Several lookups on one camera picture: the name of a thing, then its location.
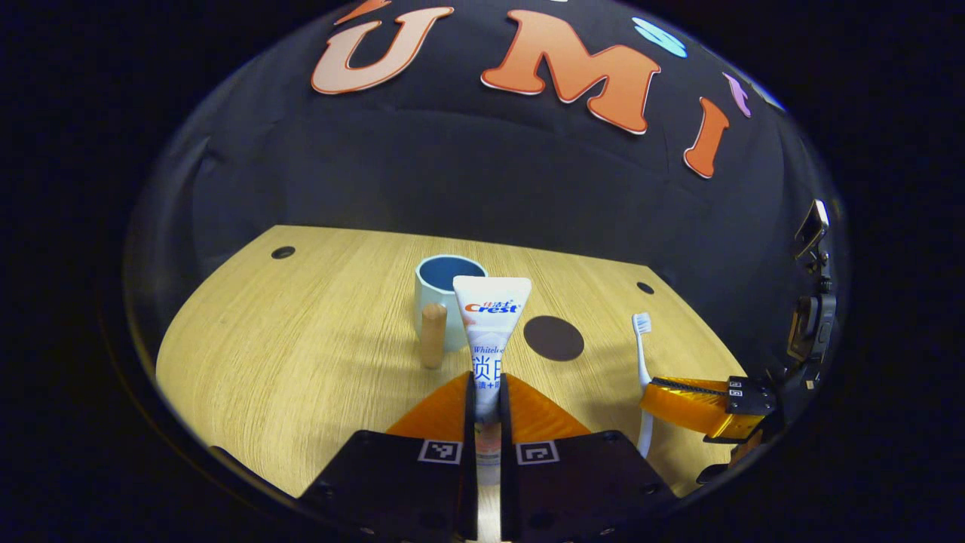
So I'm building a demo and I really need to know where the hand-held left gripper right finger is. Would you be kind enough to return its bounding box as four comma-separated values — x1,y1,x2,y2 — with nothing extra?
498,373,679,543

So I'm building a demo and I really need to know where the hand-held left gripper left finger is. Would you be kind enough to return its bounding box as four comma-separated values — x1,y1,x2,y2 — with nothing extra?
298,371,479,543

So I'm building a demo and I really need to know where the white toothbrush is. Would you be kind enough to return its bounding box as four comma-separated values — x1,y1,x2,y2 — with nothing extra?
632,312,655,459

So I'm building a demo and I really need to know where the white toothpaste tube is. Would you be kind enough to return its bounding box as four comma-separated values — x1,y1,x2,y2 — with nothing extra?
452,275,532,487

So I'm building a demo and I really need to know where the dark brown round coaster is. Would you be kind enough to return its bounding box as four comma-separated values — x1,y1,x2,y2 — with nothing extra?
523,315,585,362

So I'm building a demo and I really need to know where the light blue cup wooden handle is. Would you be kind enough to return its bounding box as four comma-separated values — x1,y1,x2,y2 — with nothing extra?
415,254,489,370

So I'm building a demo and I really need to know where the black backdrop cloth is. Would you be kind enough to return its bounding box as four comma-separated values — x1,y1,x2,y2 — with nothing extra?
124,0,849,453

